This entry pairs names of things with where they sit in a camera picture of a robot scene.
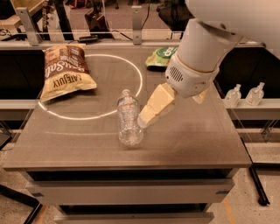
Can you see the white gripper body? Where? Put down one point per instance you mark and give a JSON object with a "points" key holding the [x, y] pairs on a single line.
{"points": [[189, 78]]}

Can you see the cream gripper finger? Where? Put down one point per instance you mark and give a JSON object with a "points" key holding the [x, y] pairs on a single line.
{"points": [[199, 98], [161, 102]]}

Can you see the clear plastic water bottle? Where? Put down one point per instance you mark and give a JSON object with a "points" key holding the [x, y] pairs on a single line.
{"points": [[129, 132]]}

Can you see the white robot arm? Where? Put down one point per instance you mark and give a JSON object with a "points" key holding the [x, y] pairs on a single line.
{"points": [[216, 28]]}

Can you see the left hand sanitizer bottle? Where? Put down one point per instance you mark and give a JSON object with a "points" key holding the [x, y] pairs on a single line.
{"points": [[233, 96]]}

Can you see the hand sanitizer bottle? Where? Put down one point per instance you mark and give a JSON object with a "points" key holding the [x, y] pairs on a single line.
{"points": [[255, 95], [233, 96]]}

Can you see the right hand sanitizer bottle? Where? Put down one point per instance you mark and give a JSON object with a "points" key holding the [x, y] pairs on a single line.
{"points": [[255, 95]]}

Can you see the green snack bag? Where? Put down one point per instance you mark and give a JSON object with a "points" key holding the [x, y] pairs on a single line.
{"points": [[160, 58]]}

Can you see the black office chair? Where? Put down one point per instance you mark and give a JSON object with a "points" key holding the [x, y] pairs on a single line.
{"points": [[175, 14]]}

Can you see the black device on floor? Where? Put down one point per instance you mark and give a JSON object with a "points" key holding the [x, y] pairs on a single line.
{"points": [[88, 39]]}

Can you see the upper cabinet drawer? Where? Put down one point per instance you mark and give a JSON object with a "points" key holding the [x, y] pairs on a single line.
{"points": [[131, 192]]}

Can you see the cabinet drawer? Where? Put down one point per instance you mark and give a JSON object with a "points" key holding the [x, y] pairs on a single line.
{"points": [[131, 192], [137, 218]]}

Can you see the Late July chip bag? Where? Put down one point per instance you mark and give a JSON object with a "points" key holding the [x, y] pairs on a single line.
{"points": [[66, 71]]}

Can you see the lower cabinet drawer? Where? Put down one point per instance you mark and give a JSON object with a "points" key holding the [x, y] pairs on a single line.
{"points": [[137, 218]]}

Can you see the middle metal rail bracket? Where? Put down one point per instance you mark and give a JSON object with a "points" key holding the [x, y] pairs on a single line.
{"points": [[137, 24]]}

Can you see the metal rail bracket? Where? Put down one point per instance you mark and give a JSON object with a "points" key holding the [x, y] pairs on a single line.
{"points": [[137, 24], [30, 30]]}

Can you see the left metal rail bracket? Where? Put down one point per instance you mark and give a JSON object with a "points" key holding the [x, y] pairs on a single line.
{"points": [[30, 30]]}

